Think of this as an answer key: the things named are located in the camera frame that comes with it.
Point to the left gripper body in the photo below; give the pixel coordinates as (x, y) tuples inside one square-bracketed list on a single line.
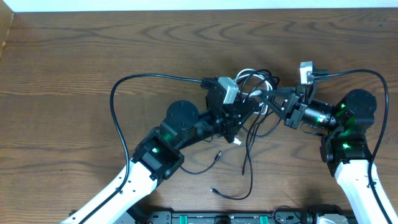
[(224, 122)]

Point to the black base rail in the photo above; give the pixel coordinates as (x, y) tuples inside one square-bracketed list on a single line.
[(280, 215)]

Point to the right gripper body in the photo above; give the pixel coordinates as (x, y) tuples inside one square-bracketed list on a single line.
[(298, 107)]

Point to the wooden side panel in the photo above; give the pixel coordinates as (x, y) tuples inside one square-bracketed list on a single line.
[(7, 16)]

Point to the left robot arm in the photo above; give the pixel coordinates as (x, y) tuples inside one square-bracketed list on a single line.
[(158, 156)]

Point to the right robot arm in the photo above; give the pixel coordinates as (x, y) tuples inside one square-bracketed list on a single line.
[(344, 147)]

